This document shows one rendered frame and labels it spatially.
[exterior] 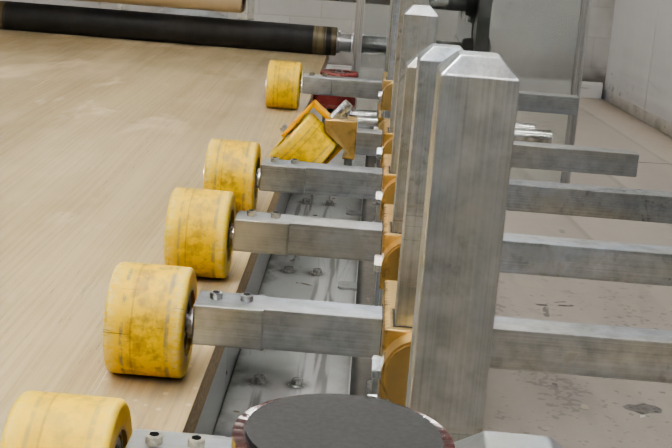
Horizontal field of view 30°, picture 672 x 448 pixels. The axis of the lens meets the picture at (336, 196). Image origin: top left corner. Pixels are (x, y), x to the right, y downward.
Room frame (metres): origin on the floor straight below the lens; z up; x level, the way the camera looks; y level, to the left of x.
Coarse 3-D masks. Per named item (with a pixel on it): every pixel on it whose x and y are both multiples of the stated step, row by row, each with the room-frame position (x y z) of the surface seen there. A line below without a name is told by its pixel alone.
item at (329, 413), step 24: (264, 408) 0.33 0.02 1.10; (288, 408) 0.33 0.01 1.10; (312, 408) 0.33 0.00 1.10; (336, 408) 0.33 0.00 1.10; (360, 408) 0.33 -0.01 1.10; (384, 408) 0.33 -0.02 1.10; (264, 432) 0.31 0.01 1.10; (288, 432) 0.31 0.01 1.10; (312, 432) 0.31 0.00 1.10; (336, 432) 0.31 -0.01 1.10; (360, 432) 0.31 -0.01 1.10; (384, 432) 0.32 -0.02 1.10; (408, 432) 0.32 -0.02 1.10; (432, 432) 0.32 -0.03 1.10
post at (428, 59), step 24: (432, 48) 0.80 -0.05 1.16; (456, 48) 0.80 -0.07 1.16; (432, 72) 0.80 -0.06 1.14; (432, 96) 0.80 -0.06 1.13; (408, 168) 0.81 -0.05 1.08; (408, 192) 0.80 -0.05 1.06; (408, 216) 0.80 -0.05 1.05; (408, 240) 0.80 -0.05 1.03; (408, 264) 0.80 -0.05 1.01; (408, 288) 0.80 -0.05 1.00; (408, 312) 0.80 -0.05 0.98
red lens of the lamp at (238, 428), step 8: (272, 400) 0.34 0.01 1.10; (256, 408) 0.33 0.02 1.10; (408, 408) 0.34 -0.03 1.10; (240, 416) 0.32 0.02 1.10; (248, 416) 0.32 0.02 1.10; (424, 416) 0.33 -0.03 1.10; (240, 424) 0.32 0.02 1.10; (232, 432) 0.31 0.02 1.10; (240, 432) 0.31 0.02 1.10; (440, 432) 0.32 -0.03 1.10; (232, 440) 0.31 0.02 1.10; (240, 440) 0.31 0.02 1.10; (448, 440) 0.32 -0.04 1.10
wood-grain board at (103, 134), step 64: (0, 64) 2.37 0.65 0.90; (64, 64) 2.44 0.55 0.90; (128, 64) 2.51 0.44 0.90; (192, 64) 2.58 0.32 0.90; (256, 64) 2.66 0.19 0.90; (320, 64) 2.75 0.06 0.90; (0, 128) 1.73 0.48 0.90; (64, 128) 1.77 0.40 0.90; (128, 128) 1.81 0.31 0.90; (192, 128) 1.85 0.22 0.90; (256, 128) 1.89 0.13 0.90; (0, 192) 1.36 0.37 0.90; (64, 192) 1.39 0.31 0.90; (128, 192) 1.41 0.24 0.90; (0, 256) 1.12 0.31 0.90; (64, 256) 1.13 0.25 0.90; (128, 256) 1.15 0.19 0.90; (256, 256) 1.26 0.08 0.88; (0, 320) 0.94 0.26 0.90; (64, 320) 0.95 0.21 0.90; (0, 384) 0.81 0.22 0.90; (64, 384) 0.82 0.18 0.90; (128, 384) 0.83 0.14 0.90; (192, 384) 0.84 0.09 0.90
